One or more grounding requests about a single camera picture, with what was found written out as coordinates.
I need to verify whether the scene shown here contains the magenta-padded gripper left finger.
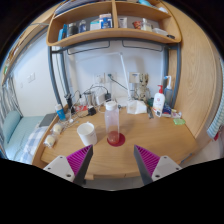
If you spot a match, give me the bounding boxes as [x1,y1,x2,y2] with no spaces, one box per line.
[43,144,94,187]

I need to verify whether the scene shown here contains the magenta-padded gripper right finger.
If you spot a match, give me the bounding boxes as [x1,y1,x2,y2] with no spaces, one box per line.
[133,144,183,187]

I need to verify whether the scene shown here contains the clear bottle with white cap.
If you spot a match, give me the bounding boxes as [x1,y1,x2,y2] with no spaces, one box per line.
[104,100,121,146]

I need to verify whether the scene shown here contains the round white ball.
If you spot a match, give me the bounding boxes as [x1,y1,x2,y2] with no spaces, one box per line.
[52,123,64,135]
[44,134,57,148]

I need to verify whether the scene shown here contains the blue white plaid blanket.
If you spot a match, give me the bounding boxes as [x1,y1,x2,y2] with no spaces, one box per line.
[20,125,49,164]

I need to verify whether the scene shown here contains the white cup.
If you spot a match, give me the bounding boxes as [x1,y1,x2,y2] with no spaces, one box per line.
[76,121,98,147]

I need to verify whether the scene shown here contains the small green item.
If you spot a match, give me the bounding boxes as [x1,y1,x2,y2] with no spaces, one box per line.
[172,118,186,126]

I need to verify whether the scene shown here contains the grey laptop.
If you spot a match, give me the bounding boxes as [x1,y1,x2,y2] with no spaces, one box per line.
[38,112,58,128]

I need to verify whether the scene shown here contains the bed with teal sheet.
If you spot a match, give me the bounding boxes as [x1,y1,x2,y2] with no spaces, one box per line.
[1,109,51,164]

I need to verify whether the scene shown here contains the flat round red coaster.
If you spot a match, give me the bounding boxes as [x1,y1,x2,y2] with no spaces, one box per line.
[106,132,126,147]

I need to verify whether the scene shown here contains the blue tube with white cap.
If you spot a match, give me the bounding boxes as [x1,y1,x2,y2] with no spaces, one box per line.
[54,103,67,122]

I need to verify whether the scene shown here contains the white lotion pump bottle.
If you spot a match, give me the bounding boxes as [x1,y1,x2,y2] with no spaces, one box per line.
[152,84,166,118]

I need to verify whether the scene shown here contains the small black charger block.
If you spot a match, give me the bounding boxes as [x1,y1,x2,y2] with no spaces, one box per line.
[87,105,97,116]

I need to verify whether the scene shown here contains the teal pillow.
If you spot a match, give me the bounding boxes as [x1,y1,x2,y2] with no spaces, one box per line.
[2,110,23,144]

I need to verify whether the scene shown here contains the white tissue pack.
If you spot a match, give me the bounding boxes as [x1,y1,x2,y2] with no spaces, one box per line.
[126,99,148,115]

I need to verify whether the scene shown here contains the tall black device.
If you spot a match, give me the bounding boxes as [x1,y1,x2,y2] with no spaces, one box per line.
[65,93,74,109]

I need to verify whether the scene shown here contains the striped hanging towel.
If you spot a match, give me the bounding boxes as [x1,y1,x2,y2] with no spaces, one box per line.
[206,106,224,139]

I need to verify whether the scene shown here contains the spray bottle with white nozzle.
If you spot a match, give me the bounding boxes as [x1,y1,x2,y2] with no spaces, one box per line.
[163,75,174,107]

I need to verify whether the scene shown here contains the steel tumbler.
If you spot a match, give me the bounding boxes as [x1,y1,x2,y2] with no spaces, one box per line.
[83,90,94,107]

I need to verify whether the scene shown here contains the white power adapter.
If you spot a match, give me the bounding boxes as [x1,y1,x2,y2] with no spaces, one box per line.
[94,93,106,106]

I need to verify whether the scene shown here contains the tree figurine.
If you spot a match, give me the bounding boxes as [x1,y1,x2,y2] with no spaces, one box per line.
[138,73,150,101]

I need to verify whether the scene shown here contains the white desk lamp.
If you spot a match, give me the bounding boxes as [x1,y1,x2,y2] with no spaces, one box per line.
[78,51,133,101]

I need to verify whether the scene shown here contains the wooden shelf unit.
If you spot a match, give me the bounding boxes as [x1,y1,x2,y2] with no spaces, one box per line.
[46,0,183,48]

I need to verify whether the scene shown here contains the white wall outlet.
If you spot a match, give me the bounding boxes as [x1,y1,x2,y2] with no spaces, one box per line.
[94,73,106,84]

